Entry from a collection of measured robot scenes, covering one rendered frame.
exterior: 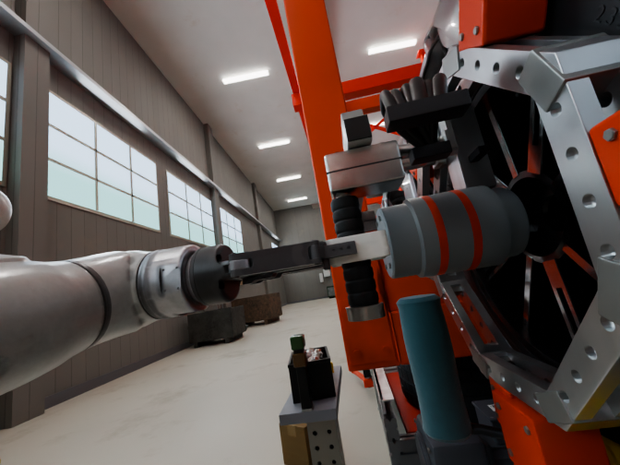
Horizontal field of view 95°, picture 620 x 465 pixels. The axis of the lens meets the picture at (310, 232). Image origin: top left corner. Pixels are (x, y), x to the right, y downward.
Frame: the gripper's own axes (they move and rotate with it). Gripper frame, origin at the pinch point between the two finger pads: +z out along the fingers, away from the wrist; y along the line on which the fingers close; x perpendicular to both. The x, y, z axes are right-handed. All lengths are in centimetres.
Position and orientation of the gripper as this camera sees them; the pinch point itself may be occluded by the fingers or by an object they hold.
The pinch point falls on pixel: (357, 249)
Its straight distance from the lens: 35.3
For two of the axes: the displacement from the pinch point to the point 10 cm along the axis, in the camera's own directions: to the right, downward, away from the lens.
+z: 9.8, -1.8, -1.1
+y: -1.4, -1.7, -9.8
